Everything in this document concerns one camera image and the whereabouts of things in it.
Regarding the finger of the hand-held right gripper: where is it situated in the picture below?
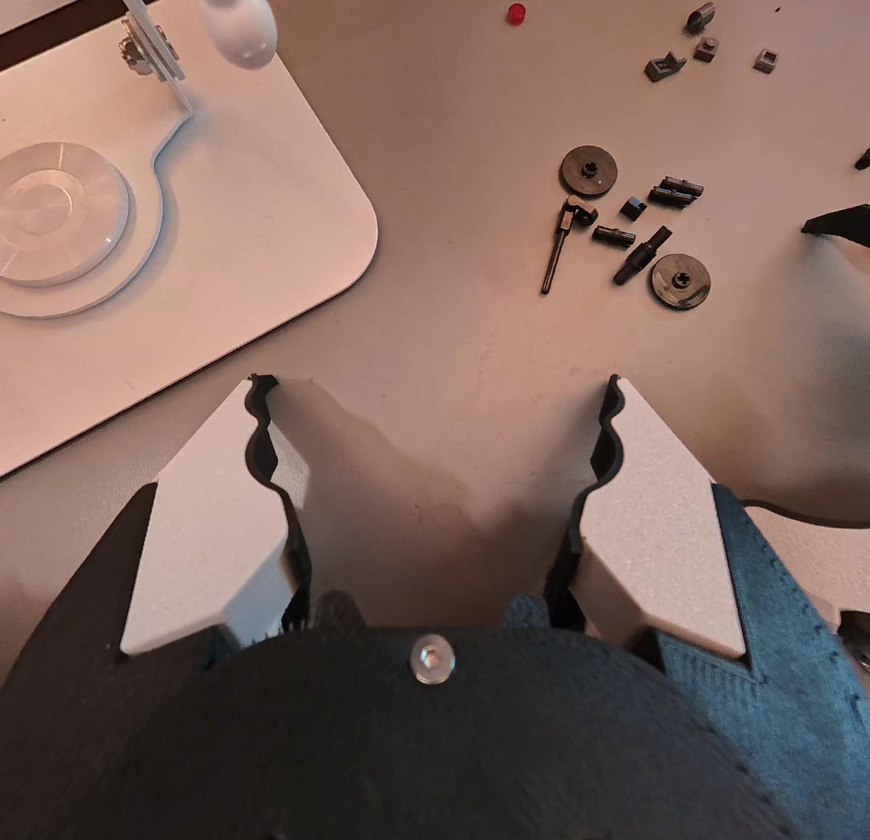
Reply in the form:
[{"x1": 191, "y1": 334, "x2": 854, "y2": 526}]
[{"x1": 741, "y1": 499, "x2": 870, "y2": 615}]

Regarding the black wedge-shaped part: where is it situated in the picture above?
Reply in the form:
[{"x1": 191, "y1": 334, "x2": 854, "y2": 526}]
[{"x1": 801, "y1": 203, "x2": 870, "y2": 249}]

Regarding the white book stand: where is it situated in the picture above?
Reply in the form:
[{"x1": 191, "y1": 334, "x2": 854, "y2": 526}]
[{"x1": 0, "y1": 0, "x2": 379, "y2": 477}]

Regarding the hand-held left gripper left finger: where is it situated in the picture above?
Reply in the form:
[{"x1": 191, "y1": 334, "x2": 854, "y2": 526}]
[{"x1": 121, "y1": 374, "x2": 314, "y2": 654}]

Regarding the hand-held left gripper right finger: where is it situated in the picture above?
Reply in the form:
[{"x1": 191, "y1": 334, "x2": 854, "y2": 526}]
[{"x1": 544, "y1": 374, "x2": 749, "y2": 659}]

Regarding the cluster of black lego pieces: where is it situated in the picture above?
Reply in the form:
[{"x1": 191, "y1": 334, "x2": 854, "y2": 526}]
[{"x1": 540, "y1": 145, "x2": 712, "y2": 311}]

